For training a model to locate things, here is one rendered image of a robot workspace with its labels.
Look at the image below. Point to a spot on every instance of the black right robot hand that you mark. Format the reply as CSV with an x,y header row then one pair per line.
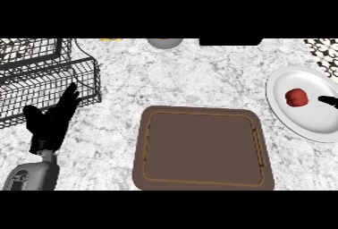
x,y
330,100

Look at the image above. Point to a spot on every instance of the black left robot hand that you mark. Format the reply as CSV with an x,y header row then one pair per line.
x,y
53,122

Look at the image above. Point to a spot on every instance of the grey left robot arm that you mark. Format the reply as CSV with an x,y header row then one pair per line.
x,y
32,174

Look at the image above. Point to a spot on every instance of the white plate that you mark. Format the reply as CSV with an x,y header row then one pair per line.
x,y
308,104

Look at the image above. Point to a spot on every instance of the red bell pepper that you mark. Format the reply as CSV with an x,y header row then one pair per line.
x,y
298,97

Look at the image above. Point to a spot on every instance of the brown tray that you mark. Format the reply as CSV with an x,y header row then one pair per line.
x,y
203,149

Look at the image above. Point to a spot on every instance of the black and white patterned mat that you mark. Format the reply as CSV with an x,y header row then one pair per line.
x,y
326,53

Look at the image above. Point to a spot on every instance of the black appliance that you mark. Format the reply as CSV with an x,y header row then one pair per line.
x,y
230,42

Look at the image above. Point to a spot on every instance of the yellow object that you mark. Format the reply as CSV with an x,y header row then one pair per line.
x,y
110,39

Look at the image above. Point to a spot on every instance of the grey round bowl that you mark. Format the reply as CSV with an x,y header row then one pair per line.
x,y
165,43

